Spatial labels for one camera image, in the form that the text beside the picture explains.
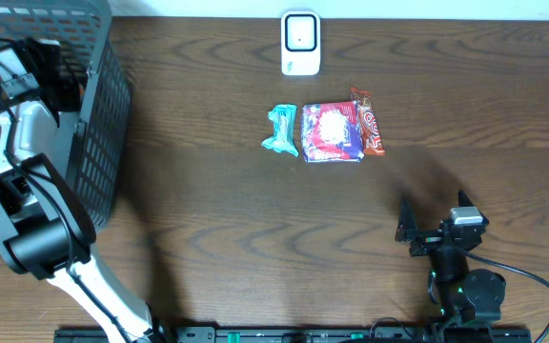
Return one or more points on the dark grey plastic basket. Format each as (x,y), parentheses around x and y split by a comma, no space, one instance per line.
(82,29)

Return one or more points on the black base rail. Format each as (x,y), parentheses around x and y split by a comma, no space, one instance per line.
(378,334)

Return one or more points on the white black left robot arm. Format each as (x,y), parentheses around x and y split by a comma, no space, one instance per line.
(59,153)

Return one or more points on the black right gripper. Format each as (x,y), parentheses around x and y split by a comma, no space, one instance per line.
(427,240)

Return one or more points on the teal snack wrapper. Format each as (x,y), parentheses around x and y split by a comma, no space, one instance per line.
(282,140)

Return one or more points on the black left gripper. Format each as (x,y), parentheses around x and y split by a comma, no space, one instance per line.
(58,81)

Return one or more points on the pink purple snack packet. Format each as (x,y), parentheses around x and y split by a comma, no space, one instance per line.
(330,132)

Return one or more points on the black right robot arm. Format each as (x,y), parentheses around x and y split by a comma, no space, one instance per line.
(468,296)

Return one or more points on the orange chocolate bar wrapper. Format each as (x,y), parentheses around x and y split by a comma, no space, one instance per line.
(370,135)

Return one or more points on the white barcode scanner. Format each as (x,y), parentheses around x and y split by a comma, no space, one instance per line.
(300,43)

